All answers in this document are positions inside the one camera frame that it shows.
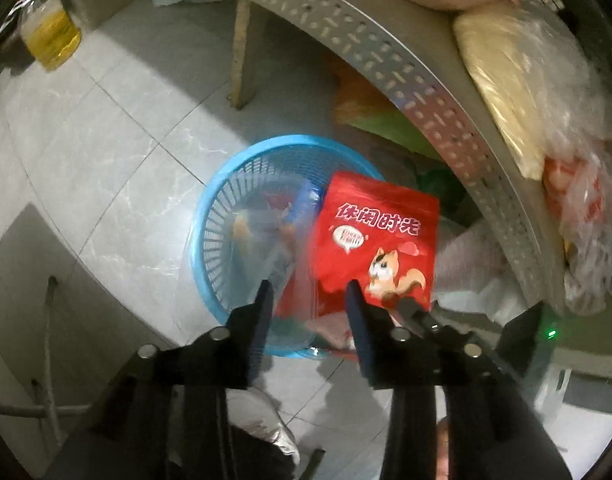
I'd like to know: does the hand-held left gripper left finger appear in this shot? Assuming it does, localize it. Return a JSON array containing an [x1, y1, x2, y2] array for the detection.
[[43, 280, 276, 480]]

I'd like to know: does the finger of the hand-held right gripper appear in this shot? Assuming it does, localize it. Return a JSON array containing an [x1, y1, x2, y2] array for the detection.
[[398, 297, 459, 343]]

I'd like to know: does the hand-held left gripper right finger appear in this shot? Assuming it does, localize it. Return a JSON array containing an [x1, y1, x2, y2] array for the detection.
[[345, 280, 572, 480]]

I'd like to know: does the clear plastic food container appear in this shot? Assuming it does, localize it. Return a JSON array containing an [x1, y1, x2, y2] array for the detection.
[[226, 175, 332, 346]]

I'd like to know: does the red snack bag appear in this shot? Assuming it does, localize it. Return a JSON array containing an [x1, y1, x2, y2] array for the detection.
[[306, 170, 441, 318]]

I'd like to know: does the blue plastic mesh basket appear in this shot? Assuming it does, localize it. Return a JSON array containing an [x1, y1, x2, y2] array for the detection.
[[191, 134, 387, 359]]

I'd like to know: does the white plastic bag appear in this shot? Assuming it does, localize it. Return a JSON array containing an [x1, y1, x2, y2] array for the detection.
[[431, 220, 532, 321]]

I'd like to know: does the clear bag with red contents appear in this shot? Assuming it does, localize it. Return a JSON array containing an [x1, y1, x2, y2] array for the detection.
[[531, 0, 612, 316]]

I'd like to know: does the green plastic bag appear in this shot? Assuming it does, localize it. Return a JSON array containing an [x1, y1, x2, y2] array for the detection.
[[348, 110, 444, 161]]

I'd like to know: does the yellow filled bag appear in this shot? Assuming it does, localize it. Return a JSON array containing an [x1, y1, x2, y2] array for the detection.
[[453, 7, 552, 181]]

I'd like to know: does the perforated metal shelf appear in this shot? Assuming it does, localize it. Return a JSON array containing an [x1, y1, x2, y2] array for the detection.
[[151, 0, 577, 311]]

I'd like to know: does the wooden shelf leg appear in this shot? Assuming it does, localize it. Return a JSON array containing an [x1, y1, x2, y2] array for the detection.
[[229, 0, 259, 110]]

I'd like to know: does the oil bottle with red cap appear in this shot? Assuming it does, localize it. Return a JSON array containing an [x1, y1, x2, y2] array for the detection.
[[6, 0, 83, 72]]

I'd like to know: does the grey cable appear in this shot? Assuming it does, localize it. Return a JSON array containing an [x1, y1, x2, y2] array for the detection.
[[28, 275, 67, 441]]

